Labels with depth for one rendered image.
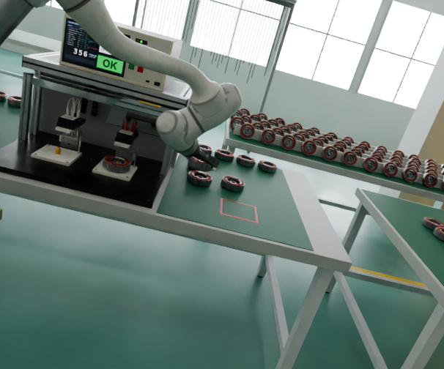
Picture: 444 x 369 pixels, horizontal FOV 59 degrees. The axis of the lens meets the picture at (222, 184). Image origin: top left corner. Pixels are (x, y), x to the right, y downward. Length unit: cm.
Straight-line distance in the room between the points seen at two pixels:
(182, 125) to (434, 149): 407
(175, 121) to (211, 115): 12
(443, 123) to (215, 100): 398
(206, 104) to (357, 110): 736
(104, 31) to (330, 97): 737
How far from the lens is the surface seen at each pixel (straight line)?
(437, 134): 499
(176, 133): 122
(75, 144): 185
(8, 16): 123
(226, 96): 125
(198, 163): 154
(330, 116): 836
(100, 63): 175
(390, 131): 882
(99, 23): 110
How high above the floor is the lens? 141
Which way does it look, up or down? 21 degrees down
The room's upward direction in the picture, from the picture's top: 16 degrees clockwise
